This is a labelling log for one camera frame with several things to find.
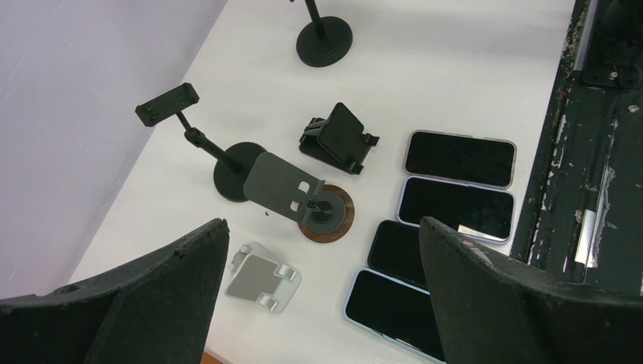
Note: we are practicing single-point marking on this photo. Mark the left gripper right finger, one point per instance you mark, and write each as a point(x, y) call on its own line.
point(491, 308)

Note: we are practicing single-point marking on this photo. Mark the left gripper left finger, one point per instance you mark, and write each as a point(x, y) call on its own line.
point(154, 309)

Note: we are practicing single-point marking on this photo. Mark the phone with light blue case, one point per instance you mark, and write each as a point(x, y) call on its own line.
point(394, 311)

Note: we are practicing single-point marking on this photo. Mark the phone with white case centre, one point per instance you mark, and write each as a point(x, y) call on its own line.
point(479, 212)

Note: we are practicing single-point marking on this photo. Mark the silver folding phone stand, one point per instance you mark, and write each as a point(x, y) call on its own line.
point(259, 276)

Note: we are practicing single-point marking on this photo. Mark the black phone dark case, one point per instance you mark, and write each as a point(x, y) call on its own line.
point(395, 252)

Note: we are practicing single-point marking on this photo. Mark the phone stand brown round base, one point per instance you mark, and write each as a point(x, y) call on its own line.
point(323, 212)

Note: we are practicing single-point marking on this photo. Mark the black folding phone stand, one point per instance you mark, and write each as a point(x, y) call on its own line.
point(338, 140)

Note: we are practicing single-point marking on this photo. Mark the wooden compartment tray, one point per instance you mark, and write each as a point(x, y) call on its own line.
point(207, 358)

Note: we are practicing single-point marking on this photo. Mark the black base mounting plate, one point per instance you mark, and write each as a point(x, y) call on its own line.
point(581, 218)

